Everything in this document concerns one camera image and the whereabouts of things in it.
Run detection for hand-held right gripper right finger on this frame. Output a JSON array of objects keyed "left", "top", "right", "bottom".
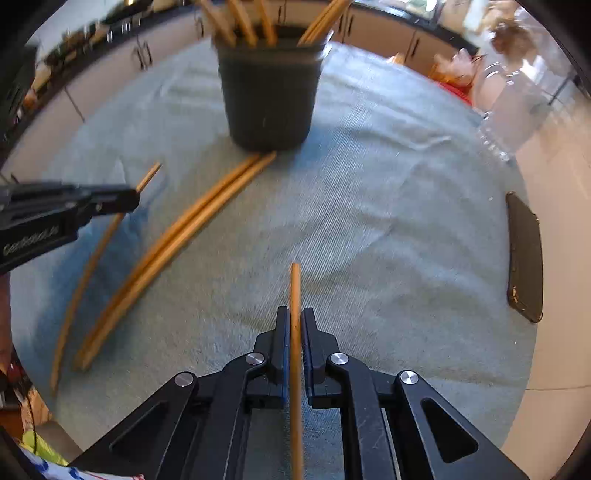
[{"left": 301, "top": 307, "right": 532, "bottom": 480}]

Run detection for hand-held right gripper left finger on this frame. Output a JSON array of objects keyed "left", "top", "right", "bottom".
[{"left": 69, "top": 307, "right": 291, "bottom": 480}]

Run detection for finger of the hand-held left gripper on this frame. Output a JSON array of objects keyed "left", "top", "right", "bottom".
[{"left": 75, "top": 184, "right": 141, "bottom": 216}]

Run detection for wooden chopstick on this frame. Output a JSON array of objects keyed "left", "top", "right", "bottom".
[
  {"left": 253, "top": 0, "right": 278, "bottom": 47},
  {"left": 196, "top": 0, "right": 237, "bottom": 46},
  {"left": 73, "top": 154, "right": 262, "bottom": 361},
  {"left": 305, "top": 0, "right": 354, "bottom": 45},
  {"left": 298, "top": 0, "right": 345, "bottom": 46},
  {"left": 50, "top": 161, "right": 162, "bottom": 393},
  {"left": 81, "top": 151, "right": 278, "bottom": 372},
  {"left": 225, "top": 0, "right": 258, "bottom": 47},
  {"left": 289, "top": 262, "right": 305, "bottom": 480}
]

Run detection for dark grey cup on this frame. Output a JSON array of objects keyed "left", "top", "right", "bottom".
[{"left": 215, "top": 25, "right": 329, "bottom": 152}]

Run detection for beige base cabinets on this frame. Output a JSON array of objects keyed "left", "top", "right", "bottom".
[{"left": 0, "top": 0, "right": 467, "bottom": 176}]

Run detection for blue-green towel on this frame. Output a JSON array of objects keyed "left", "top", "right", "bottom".
[{"left": 9, "top": 39, "right": 539, "bottom": 480}]

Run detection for black phone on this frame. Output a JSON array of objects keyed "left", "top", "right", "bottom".
[{"left": 505, "top": 191, "right": 544, "bottom": 324}]

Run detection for patterned cloth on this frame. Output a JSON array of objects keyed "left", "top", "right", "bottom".
[{"left": 18, "top": 431, "right": 145, "bottom": 480}]

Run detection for large red basket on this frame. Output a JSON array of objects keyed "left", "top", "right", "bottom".
[{"left": 438, "top": 76, "right": 476, "bottom": 108}]

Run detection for clear glass mug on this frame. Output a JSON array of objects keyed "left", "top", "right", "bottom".
[{"left": 475, "top": 9, "right": 578, "bottom": 162}]

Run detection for plastic bags of yellow food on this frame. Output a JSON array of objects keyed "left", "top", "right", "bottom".
[{"left": 429, "top": 46, "right": 485, "bottom": 88}]

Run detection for black countertop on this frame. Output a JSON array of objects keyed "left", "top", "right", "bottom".
[{"left": 28, "top": 0, "right": 481, "bottom": 61}]

